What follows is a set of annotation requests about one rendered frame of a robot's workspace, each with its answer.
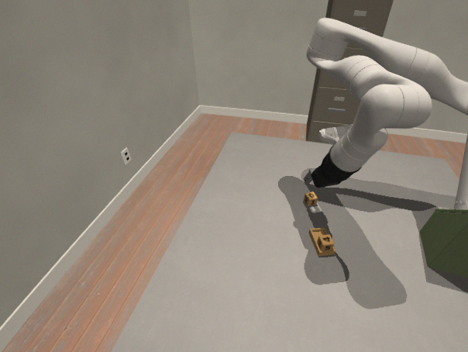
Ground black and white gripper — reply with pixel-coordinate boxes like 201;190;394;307
304;124;370;188

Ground small wooden tray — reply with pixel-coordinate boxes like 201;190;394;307
309;227;336;256

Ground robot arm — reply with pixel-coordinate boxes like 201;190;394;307
307;18;468;160

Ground wooden number cube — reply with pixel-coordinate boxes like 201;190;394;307
304;192;318;206
317;234;334;251

